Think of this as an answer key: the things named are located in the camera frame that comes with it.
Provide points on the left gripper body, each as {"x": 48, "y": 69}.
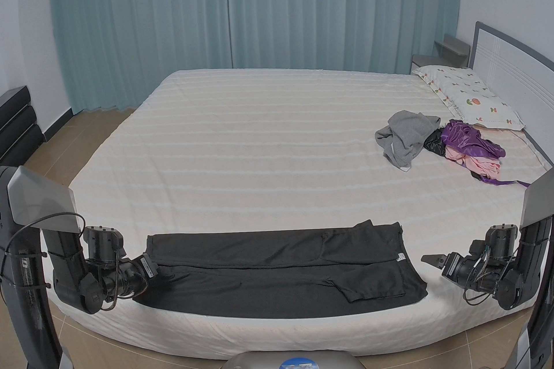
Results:
{"x": 140, "y": 272}

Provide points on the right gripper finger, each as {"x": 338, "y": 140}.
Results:
{"x": 437, "y": 261}

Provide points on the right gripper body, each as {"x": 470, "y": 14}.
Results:
{"x": 458, "y": 270}

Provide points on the black T-shirt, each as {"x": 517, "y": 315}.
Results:
{"x": 259, "y": 272}

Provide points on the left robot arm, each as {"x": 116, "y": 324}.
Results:
{"x": 69, "y": 263}

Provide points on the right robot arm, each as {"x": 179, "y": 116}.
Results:
{"x": 519, "y": 272}

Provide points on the bed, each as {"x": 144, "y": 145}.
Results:
{"x": 259, "y": 142}

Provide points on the pink garment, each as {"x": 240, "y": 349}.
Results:
{"x": 480, "y": 166}

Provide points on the black glossy garment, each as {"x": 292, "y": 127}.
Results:
{"x": 435, "y": 142}

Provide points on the purple garment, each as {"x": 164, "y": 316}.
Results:
{"x": 467, "y": 138}

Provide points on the grey garment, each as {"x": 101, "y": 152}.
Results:
{"x": 407, "y": 136}

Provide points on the white printed pillow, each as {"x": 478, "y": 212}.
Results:
{"x": 469, "y": 95}

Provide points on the black chest of drawers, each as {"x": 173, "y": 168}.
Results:
{"x": 17, "y": 125}

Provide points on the grey bedside table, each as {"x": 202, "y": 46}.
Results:
{"x": 450, "y": 45}

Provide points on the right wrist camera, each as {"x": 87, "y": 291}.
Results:
{"x": 478, "y": 248}

